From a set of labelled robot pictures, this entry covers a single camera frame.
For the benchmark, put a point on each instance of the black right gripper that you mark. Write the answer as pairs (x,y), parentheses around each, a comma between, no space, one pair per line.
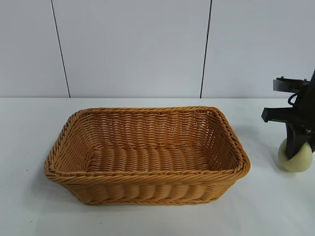
(305,115)

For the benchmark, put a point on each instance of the brown woven wicker basket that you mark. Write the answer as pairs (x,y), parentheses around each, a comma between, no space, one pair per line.
(147,162)

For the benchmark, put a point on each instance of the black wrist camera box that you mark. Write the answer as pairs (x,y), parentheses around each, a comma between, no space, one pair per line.
(283,86)

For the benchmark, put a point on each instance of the pale yellow egg yolk pastry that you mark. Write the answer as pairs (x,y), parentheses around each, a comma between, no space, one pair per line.
(296,165)

